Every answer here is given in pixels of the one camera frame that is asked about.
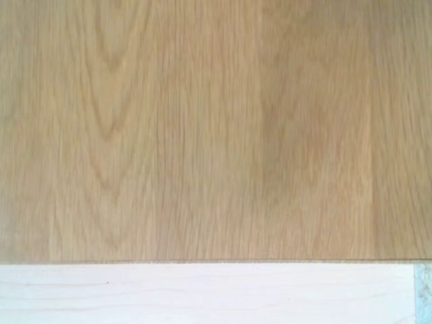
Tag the large wooden butcher board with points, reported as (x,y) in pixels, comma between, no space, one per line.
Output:
(209,128)

